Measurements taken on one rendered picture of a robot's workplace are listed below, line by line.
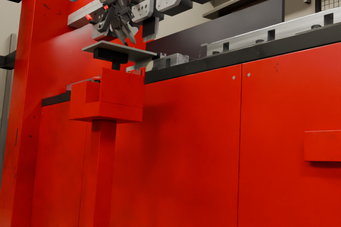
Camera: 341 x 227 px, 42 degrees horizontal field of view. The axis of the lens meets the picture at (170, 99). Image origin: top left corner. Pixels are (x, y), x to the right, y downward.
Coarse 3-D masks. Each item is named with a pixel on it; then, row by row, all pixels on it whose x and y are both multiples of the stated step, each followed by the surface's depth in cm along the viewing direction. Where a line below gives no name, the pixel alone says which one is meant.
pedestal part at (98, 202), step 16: (96, 128) 142; (112, 128) 143; (96, 144) 141; (112, 144) 143; (96, 160) 140; (112, 160) 142; (96, 176) 138; (112, 176) 142; (96, 192) 138; (96, 208) 137; (96, 224) 137
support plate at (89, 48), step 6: (102, 42) 174; (108, 42) 175; (84, 48) 186; (90, 48) 183; (108, 48) 182; (114, 48) 181; (120, 48) 181; (126, 48) 180; (132, 48) 182; (132, 54) 189; (138, 54) 189; (144, 54) 188; (150, 54) 188; (156, 54) 189; (132, 60) 200; (138, 60) 199
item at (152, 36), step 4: (148, 20) 200; (152, 20) 197; (156, 20) 196; (144, 24) 202; (148, 24) 199; (152, 24) 197; (156, 24) 195; (144, 28) 202; (148, 28) 199; (152, 28) 196; (156, 28) 195; (144, 32) 201; (148, 32) 198; (152, 32) 196; (156, 32) 195; (144, 36) 201; (148, 36) 200; (152, 36) 197; (144, 40) 202; (148, 40) 199
